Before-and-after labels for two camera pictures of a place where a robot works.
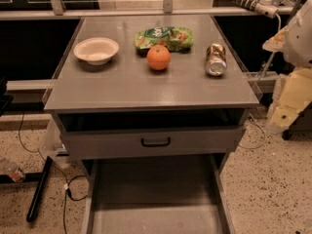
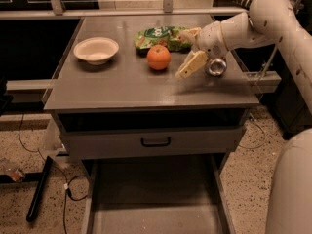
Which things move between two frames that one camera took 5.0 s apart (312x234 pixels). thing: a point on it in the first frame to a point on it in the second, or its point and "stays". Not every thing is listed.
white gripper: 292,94 to 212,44
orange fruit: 158,58 stays
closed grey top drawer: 102,140 stays
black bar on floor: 36,198 stays
